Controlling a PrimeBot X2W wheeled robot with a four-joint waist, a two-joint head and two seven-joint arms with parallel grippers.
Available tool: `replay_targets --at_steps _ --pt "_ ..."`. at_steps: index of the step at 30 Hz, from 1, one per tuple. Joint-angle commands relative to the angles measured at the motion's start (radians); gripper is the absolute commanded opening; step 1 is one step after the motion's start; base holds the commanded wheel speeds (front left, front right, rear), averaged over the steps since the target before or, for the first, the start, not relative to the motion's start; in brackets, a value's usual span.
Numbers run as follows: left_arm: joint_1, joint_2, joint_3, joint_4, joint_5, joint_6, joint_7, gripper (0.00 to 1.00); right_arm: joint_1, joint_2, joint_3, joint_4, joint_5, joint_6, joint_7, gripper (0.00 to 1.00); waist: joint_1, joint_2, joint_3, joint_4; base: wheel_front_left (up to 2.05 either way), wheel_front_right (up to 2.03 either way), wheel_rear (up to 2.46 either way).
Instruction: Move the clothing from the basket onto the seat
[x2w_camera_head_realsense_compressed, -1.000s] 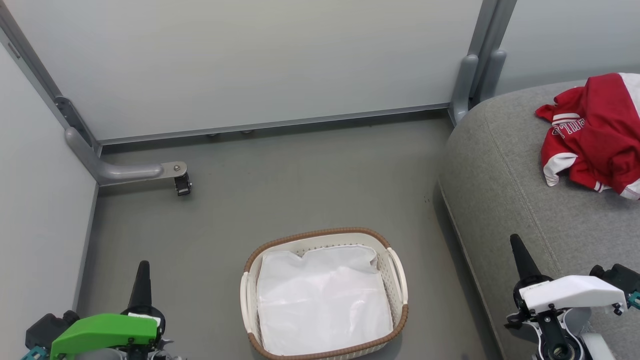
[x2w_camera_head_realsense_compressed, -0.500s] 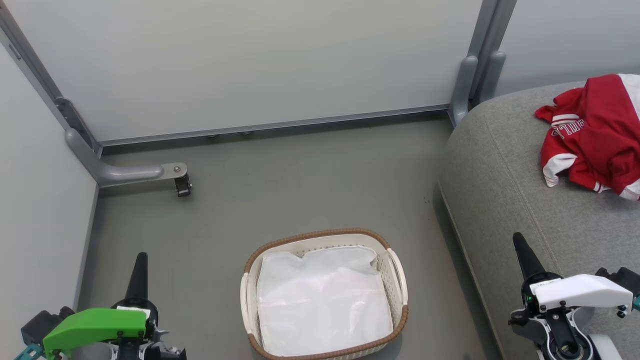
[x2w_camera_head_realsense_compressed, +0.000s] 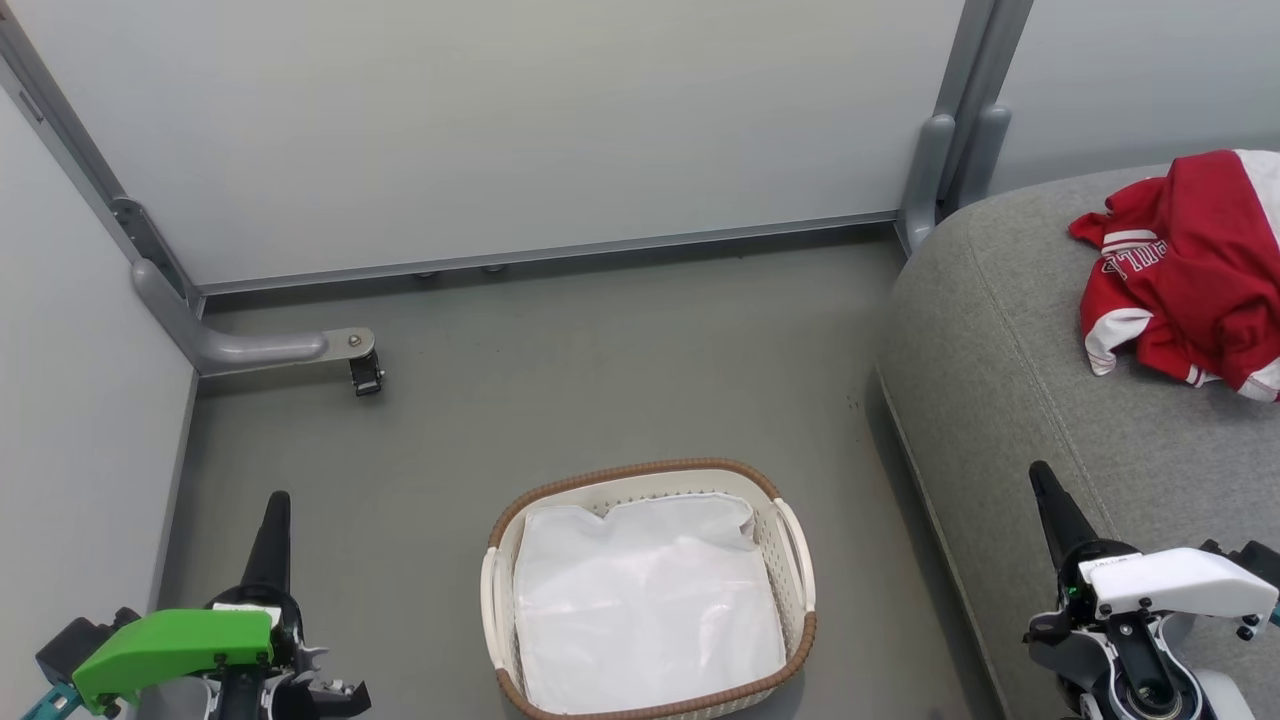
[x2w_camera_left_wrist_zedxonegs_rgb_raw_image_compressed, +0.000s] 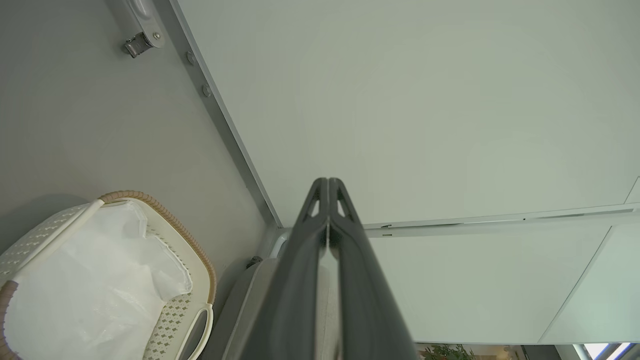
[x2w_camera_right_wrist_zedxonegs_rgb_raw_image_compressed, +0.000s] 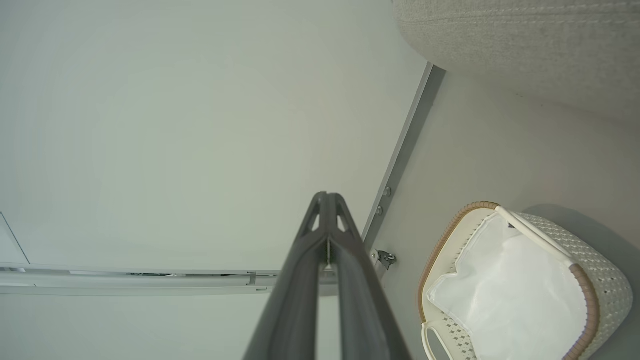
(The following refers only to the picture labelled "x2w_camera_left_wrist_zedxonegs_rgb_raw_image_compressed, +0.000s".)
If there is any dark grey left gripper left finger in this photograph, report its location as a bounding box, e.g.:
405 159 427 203
240 177 330 360

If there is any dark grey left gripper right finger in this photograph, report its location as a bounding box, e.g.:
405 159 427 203
329 177 419 360

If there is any white basket with brown rim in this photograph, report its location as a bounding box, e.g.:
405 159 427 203
0 190 217 360

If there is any green potted plant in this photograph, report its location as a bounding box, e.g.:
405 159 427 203
419 343 477 360

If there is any bright window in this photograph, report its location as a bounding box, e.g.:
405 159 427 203
581 342 634 360

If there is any metal table leg caster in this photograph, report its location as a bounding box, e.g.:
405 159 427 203
107 0 167 59

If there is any grey partition base rail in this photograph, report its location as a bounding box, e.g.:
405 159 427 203
150 0 285 230

